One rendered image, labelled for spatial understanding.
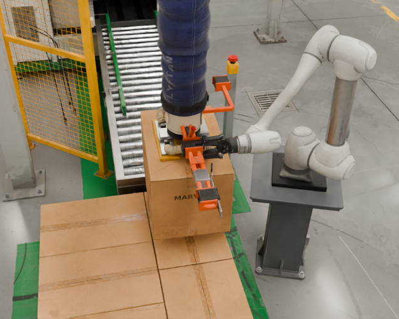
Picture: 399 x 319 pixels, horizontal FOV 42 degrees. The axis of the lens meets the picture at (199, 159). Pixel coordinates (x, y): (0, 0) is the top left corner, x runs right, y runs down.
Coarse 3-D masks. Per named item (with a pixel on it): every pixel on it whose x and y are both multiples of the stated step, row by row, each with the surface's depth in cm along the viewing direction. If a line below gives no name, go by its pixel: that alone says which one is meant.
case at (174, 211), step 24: (144, 120) 278; (216, 120) 279; (144, 144) 265; (144, 168) 295; (168, 168) 246; (216, 168) 247; (168, 192) 245; (192, 192) 248; (168, 216) 255; (192, 216) 258; (216, 216) 261
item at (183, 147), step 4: (184, 140) 240; (188, 140) 240; (192, 140) 240; (196, 140) 240; (200, 140) 240; (184, 144) 238; (184, 148) 234; (188, 148) 233; (192, 148) 234; (196, 148) 234; (200, 148) 235; (204, 148) 236; (184, 152) 237; (188, 152) 235; (192, 152) 235; (204, 152) 238; (184, 156) 237; (188, 156) 236
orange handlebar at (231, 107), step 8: (224, 88) 279; (232, 104) 266; (208, 112) 263; (216, 112) 264; (184, 128) 249; (184, 136) 244; (200, 152) 235; (192, 160) 229; (200, 160) 229; (192, 168) 226; (200, 184) 217; (208, 184) 217; (208, 208) 207
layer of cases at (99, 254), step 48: (144, 192) 310; (48, 240) 280; (96, 240) 280; (144, 240) 281; (192, 240) 282; (48, 288) 256; (96, 288) 256; (144, 288) 257; (192, 288) 258; (240, 288) 258
